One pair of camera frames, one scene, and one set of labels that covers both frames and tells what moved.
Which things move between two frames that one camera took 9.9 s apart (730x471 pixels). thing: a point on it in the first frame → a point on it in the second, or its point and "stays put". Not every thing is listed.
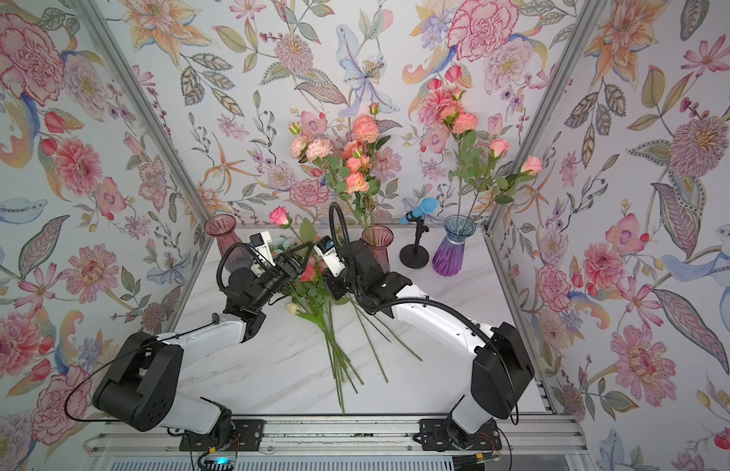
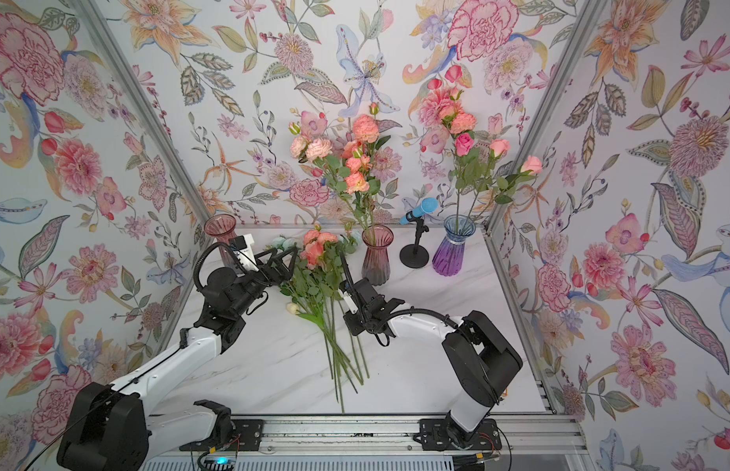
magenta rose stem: (281, 217) → (469, 162)
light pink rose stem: (497, 148) stays put
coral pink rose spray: (357, 183) stays put
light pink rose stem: (506, 185) stays put
